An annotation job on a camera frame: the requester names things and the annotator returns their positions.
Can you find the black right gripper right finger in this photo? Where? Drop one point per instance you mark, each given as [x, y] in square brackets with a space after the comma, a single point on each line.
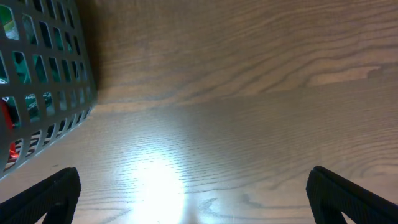
[332, 197]

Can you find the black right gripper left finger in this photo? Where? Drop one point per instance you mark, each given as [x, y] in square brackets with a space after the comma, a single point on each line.
[54, 199]

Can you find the red spaghetti pack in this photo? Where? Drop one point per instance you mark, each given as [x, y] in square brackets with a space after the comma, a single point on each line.
[13, 155]

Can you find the green coffee sachet bag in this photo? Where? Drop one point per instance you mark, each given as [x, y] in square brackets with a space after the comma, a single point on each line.
[70, 69]

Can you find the green lid jar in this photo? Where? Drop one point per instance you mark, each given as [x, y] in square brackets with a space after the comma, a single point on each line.
[8, 23]

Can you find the grey plastic mesh basket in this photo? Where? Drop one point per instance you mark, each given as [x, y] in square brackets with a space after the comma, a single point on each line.
[50, 29]

